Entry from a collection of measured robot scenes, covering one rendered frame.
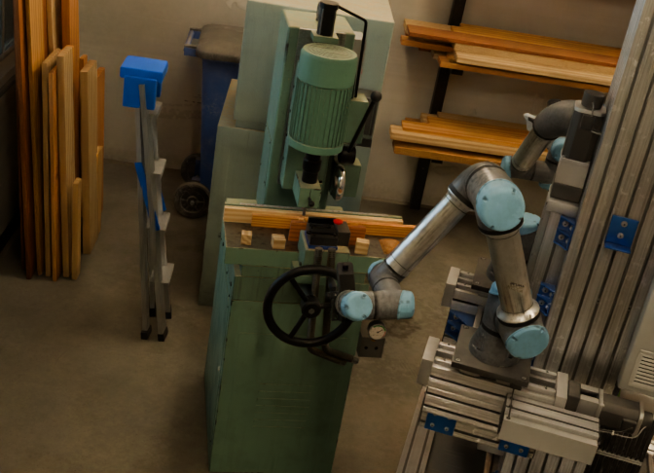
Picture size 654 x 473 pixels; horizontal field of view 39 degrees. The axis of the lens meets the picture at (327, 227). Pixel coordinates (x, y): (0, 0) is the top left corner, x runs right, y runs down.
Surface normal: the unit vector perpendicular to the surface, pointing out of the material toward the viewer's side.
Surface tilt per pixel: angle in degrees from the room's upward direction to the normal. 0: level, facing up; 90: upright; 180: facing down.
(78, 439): 0
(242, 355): 90
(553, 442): 90
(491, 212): 83
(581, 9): 90
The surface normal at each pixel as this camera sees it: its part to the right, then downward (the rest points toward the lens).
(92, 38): 0.00, 0.44
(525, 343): 0.16, 0.57
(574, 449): -0.25, 0.40
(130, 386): 0.15, -0.89
